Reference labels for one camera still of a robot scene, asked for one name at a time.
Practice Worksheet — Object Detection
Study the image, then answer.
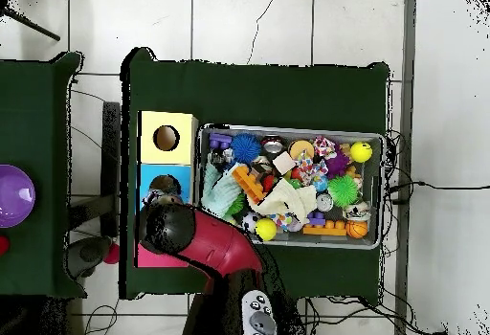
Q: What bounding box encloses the light blue waffle cloth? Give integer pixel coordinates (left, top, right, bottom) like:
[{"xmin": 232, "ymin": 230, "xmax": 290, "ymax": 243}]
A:
[{"xmin": 200, "ymin": 162, "xmax": 242, "ymax": 219}]

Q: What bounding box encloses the cream waffle cloth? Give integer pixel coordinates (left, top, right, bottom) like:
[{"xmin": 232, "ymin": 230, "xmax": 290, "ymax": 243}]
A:
[{"xmin": 250, "ymin": 177, "xmax": 319, "ymax": 223}]

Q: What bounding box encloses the polka dot fabric bow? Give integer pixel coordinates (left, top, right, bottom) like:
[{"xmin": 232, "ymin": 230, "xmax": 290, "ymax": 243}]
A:
[{"xmin": 293, "ymin": 148, "xmax": 329, "ymax": 185}]

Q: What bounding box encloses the squashed bottle with blue band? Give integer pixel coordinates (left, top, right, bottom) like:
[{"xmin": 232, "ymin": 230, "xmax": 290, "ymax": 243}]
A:
[{"xmin": 142, "ymin": 188, "xmax": 185, "ymax": 208}]

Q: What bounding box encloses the wooden box with three holes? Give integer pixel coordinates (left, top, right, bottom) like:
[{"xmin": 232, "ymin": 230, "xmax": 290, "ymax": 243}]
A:
[{"xmin": 136, "ymin": 110, "xmax": 200, "ymax": 268}]

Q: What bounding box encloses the orange grid tray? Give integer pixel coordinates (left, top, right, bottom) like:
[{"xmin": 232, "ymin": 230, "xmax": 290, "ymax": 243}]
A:
[{"xmin": 231, "ymin": 164, "xmax": 268, "ymax": 205}]

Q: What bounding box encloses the blue spiky rubber ball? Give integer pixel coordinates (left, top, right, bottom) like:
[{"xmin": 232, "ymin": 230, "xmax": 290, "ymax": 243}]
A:
[{"xmin": 230, "ymin": 132, "xmax": 262, "ymax": 165}]

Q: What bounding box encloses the yellow tennis ball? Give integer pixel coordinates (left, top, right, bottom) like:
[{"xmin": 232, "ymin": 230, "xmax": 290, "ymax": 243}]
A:
[{"xmin": 254, "ymin": 217, "xmax": 278, "ymax": 241}]

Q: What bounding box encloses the dark green table cloth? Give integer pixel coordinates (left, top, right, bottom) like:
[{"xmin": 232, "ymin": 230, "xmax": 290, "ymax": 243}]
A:
[
  {"xmin": 0, "ymin": 52, "xmax": 87, "ymax": 300},
  {"xmin": 120, "ymin": 46, "xmax": 391, "ymax": 301}
]

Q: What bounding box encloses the orange flat toy brick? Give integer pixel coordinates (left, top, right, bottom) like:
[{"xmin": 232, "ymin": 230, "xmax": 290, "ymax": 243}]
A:
[{"xmin": 301, "ymin": 219, "xmax": 347, "ymax": 236}]

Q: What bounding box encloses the green googly-eyed spiky toy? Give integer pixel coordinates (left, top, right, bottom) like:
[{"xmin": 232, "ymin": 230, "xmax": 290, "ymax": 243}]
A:
[{"xmin": 327, "ymin": 174, "xmax": 360, "ymax": 208}]

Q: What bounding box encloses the yellow smiley ball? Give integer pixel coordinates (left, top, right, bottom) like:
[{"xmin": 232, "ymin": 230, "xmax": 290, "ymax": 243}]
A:
[{"xmin": 349, "ymin": 141, "xmax": 373, "ymax": 164}]

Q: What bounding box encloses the orange toy basketball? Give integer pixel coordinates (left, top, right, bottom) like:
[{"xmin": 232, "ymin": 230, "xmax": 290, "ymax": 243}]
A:
[{"xmin": 345, "ymin": 218, "xmax": 369, "ymax": 240}]

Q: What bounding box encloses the black upright panel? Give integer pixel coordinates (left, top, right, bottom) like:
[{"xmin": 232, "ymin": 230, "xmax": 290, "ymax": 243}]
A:
[{"xmin": 100, "ymin": 100, "xmax": 123, "ymax": 236}]

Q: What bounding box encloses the grey object with red knob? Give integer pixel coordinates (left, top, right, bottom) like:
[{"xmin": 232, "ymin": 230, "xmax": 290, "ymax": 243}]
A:
[{"xmin": 66, "ymin": 234, "xmax": 121, "ymax": 279}]

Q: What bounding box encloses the purple ball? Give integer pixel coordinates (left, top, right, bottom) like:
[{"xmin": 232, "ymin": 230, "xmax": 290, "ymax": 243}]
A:
[{"xmin": 0, "ymin": 164, "xmax": 36, "ymax": 229}]

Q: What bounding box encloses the black tripod leg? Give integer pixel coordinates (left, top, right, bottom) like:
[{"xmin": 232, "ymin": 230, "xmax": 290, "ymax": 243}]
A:
[{"xmin": 0, "ymin": 0, "xmax": 61, "ymax": 42}]

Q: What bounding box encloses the grey wire mesh bin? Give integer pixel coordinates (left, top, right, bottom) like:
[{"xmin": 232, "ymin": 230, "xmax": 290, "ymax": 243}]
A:
[{"xmin": 192, "ymin": 123, "xmax": 386, "ymax": 251}]

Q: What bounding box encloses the black power cable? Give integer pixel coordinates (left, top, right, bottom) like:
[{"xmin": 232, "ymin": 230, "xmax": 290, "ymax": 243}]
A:
[{"xmin": 386, "ymin": 179, "xmax": 490, "ymax": 206}]

